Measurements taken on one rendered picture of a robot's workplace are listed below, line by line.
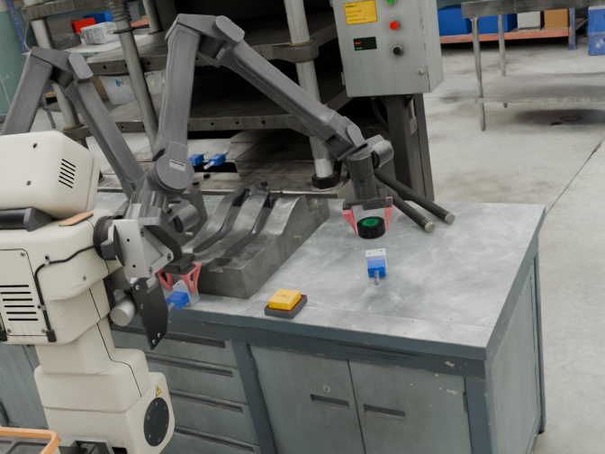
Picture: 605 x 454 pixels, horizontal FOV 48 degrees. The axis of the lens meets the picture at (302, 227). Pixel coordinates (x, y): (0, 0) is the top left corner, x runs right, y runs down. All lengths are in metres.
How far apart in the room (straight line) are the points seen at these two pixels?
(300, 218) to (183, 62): 0.68
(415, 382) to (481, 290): 0.27
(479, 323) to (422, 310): 0.14
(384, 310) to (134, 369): 0.58
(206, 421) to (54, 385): 0.72
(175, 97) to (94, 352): 0.54
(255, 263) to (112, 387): 0.53
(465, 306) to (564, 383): 1.12
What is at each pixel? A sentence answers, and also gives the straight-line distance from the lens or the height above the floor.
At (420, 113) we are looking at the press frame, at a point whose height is 0.77.
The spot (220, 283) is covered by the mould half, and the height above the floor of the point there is 0.84.
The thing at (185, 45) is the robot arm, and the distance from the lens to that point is 1.50.
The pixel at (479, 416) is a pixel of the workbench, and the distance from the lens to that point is 1.65.
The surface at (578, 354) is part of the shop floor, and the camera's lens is 2.79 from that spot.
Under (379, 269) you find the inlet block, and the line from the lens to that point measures 1.70.
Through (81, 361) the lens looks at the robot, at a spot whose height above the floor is 0.94.
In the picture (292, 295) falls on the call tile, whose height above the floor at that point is 0.84.
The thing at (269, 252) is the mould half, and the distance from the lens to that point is 1.83.
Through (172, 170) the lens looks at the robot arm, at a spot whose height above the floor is 1.27.
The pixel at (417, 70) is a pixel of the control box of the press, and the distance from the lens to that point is 2.26.
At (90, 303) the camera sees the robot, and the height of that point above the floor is 1.05.
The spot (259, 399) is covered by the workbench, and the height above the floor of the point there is 0.48.
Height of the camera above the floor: 1.65
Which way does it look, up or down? 24 degrees down
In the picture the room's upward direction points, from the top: 11 degrees counter-clockwise
